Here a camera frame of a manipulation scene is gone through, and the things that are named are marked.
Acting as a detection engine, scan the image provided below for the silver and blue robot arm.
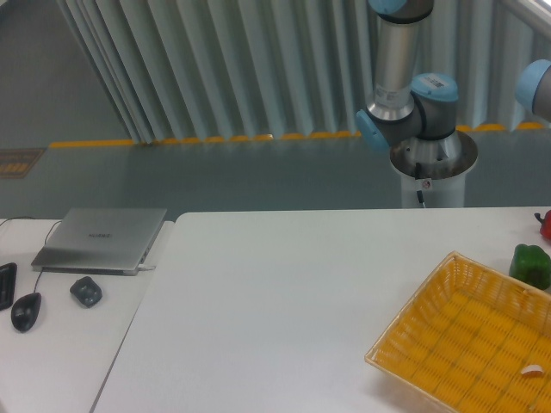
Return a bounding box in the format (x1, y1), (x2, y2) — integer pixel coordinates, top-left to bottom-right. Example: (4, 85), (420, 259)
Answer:
(356, 1), (550, 150)

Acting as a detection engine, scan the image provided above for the green bell pepper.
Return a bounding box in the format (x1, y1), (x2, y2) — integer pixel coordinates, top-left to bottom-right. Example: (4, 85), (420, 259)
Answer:
(509, 243), (550, 290)

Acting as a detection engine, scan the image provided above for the red bell pepper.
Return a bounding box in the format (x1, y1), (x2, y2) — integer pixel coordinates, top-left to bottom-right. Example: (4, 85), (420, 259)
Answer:
(534, 210), (551, 241)

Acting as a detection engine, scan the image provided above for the pleated white curtain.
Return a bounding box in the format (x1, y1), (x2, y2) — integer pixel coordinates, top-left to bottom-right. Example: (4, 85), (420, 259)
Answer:
(59, 1), (550, 144)

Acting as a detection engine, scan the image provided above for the silver closed laptop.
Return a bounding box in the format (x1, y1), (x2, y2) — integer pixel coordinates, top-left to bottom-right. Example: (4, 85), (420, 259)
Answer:
(32, 208), (166, 275)

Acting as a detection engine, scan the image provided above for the dark grey earbuds case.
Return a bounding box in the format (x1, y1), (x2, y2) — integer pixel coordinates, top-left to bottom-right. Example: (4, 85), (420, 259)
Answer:
(70, 276), (102, 308)

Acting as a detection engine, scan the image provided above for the yellow woven plastic basket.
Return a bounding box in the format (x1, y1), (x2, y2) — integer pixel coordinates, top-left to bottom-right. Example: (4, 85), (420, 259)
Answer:
(364, 251), (550, 412)

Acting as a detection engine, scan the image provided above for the black computer mouse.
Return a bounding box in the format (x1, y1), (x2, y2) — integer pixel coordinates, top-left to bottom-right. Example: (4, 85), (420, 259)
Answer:
(10, 292), (42, 333)

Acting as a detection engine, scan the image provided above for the black keyboard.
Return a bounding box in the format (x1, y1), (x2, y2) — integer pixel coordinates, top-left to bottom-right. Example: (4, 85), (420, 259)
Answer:
(0, 262), (17, 311)

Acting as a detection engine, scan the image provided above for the white label in basket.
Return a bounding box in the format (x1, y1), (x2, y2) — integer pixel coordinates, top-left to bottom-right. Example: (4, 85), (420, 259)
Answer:
(520, 364), (544, 378)

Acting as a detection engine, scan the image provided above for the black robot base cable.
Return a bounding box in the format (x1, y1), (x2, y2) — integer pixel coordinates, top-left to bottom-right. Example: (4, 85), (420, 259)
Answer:
(413, 161), (428, 209)

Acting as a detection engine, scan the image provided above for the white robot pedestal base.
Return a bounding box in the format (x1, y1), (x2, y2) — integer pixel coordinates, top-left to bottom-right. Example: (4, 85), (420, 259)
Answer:
(390, 131), (478, 208)

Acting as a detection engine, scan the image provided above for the black mouse cable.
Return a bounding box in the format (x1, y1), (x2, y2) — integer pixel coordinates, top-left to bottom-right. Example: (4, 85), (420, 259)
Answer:
(0, 216), (64, 296)

